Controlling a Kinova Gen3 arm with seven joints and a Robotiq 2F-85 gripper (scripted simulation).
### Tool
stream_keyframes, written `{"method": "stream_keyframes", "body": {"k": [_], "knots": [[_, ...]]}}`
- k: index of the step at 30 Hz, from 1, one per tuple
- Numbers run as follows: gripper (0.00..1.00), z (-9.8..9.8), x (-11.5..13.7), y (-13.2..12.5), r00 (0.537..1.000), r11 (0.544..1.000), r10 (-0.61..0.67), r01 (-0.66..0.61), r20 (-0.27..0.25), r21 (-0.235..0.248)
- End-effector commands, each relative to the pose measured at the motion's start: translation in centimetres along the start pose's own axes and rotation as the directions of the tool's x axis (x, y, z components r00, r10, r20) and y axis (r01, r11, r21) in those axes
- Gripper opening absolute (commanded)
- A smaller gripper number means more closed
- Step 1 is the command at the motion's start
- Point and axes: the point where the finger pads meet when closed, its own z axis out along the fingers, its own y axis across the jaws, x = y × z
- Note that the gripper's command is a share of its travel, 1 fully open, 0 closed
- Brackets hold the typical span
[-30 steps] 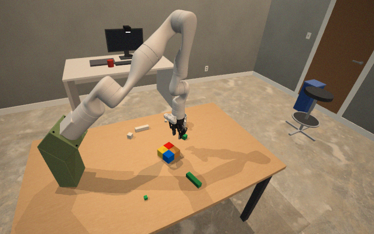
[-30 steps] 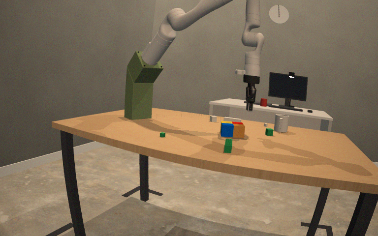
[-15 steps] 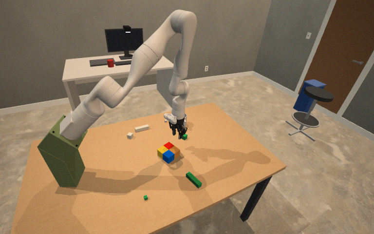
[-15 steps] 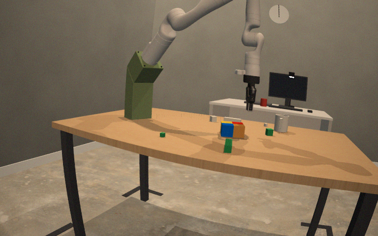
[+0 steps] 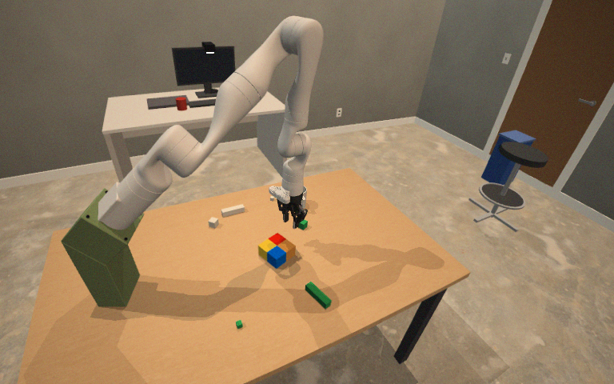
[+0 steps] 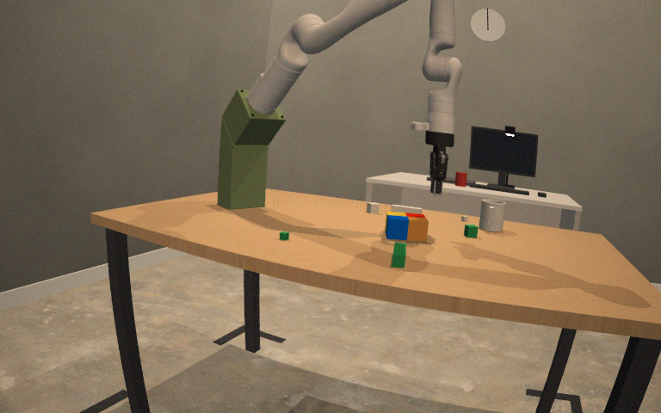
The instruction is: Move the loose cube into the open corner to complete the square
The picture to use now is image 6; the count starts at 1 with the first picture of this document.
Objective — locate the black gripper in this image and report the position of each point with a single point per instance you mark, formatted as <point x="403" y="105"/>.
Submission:
<point x="440" y="161"/>

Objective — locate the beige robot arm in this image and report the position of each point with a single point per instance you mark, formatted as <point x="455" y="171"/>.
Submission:
<point x="314" y="36"/>

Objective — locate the grey mug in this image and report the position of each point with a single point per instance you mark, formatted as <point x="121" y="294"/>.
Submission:
<point x="497" y="213"/>

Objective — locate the blue cube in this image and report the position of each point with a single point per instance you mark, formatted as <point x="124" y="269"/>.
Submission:
<point x="397" y="227"/>

